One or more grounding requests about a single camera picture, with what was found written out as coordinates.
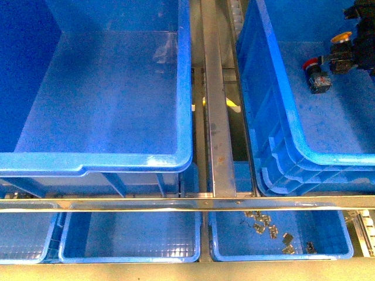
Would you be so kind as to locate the lower blue bin with clips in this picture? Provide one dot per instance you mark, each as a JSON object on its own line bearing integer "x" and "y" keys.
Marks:
{"x": 332, "y": 237}

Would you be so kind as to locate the red push button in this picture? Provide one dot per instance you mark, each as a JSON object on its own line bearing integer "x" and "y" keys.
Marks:
{"x": 318, "y": 80}

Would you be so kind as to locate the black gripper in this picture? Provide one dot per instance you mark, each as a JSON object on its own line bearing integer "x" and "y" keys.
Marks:
{"x": 363, "y": 44}

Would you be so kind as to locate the blue target bin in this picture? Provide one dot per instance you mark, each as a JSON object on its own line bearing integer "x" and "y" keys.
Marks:
{"x": 300, "y": 141}

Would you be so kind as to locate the pile of metal clips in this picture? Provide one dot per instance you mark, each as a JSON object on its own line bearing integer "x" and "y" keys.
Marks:
{"x": 270, "y": 234}

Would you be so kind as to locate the lower blue bin left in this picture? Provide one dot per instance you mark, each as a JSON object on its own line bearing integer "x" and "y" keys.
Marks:
{"x": 26, "y": 237}

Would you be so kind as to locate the metal roller rack frame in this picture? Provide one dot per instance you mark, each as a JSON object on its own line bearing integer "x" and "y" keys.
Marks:
{"x": 221, "y": 176}

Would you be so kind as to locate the yellow push button large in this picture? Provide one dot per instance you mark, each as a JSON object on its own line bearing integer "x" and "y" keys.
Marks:
{"x": 341, "y": 57}

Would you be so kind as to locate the blue empty middle bin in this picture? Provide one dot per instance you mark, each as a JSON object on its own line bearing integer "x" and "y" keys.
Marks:
{"x": 95, "y": 97}

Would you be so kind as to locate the lower blue bin middle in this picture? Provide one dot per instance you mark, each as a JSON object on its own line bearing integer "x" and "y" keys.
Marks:
{"x": 140, "y": 237}

